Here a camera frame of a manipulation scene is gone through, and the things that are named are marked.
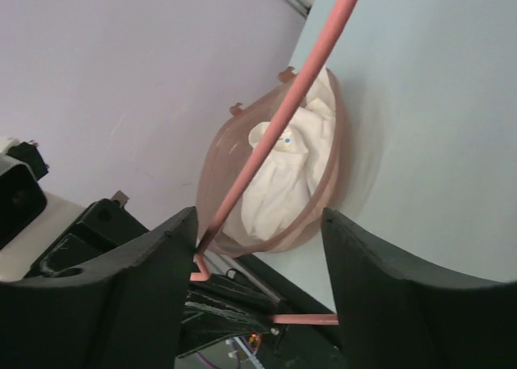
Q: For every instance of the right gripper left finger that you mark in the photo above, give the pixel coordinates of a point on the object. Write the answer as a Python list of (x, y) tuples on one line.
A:
[(122, 309)]

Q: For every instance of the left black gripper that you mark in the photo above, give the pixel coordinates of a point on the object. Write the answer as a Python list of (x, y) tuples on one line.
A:
[(100, 228)]

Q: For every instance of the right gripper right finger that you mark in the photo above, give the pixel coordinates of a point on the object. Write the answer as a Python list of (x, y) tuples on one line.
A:
[(397, 310)]

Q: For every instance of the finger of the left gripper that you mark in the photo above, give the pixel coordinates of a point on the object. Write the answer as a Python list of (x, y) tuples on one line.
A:
[(219, 309)]

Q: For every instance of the white t shirt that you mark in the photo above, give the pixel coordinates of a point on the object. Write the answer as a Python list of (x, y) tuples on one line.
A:
[(291, 172)]

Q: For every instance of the pink wire hanger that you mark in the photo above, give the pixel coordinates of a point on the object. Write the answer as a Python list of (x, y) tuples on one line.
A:
[(332, 30)]

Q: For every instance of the brown translucent plastic basket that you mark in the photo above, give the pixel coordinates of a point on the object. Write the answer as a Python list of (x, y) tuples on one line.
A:
[(230, 150)]

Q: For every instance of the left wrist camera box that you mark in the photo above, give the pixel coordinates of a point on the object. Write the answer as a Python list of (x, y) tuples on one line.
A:
[(31, 219)]

